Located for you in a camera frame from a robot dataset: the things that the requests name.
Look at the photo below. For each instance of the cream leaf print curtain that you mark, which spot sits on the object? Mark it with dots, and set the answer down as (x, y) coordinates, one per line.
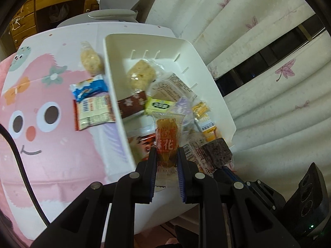
(232, 18)

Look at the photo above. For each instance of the white plastic bin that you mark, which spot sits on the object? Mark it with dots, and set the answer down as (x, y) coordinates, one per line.
(121, 56)

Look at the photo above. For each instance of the blue white snack packet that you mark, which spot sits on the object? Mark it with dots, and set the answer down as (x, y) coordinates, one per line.
(89, 87)

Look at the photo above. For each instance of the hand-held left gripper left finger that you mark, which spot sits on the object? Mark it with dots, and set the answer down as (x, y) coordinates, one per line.
(153, 175)

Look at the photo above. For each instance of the large clear snack packet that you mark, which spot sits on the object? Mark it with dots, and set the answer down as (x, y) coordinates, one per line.
(170, 85)

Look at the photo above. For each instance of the red edged barcode snack packet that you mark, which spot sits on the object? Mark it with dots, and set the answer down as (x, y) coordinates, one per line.
(94, 111)

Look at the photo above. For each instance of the pale square puffed cracker packet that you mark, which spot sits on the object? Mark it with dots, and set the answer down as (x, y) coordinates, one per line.
(141, 76)

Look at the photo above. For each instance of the pale round puffed snack packet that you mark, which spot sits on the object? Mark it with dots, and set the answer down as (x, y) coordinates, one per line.
(90, 60)

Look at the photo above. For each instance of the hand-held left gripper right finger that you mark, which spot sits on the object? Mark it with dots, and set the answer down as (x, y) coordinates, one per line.
(181, 175)

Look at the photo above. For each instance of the yellow oat bar packet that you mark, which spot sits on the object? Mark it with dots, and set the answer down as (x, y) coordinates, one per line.
(209, 131)

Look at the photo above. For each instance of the small yellow candy packet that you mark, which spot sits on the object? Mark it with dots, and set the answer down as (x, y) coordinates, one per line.
(200, 109)

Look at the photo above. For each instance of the red white cartoon snack packet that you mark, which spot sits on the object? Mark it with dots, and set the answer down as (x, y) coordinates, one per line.
(142, 144)

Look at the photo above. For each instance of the dark brown cake packet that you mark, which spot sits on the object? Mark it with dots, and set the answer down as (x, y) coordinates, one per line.
(216, 152)

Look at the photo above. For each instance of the wooden desk with drawers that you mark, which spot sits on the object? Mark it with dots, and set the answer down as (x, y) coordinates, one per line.
(25, 25)

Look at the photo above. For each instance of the red label snack packet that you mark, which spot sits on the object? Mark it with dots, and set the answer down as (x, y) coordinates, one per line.
(197, 157)

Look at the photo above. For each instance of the grey office chair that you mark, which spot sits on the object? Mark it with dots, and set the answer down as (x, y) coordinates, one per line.
(111, 14)

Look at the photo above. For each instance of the orange twist snack packet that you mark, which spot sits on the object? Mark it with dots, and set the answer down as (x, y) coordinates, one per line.
(166, 134)

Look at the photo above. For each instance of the green label snack packet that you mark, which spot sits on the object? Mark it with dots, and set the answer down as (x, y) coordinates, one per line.
(159, 106)

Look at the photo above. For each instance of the translucent plastic bag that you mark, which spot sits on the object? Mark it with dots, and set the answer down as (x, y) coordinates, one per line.
(59, 11)

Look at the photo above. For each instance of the brown chocolate snack packet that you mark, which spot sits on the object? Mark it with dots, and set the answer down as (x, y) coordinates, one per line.
(132, 104)

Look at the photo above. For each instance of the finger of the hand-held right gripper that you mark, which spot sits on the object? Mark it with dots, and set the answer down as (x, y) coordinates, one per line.
(231, 174)

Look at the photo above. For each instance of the printed cartoon tablecloth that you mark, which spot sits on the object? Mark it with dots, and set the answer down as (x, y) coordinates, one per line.
(64, 147)

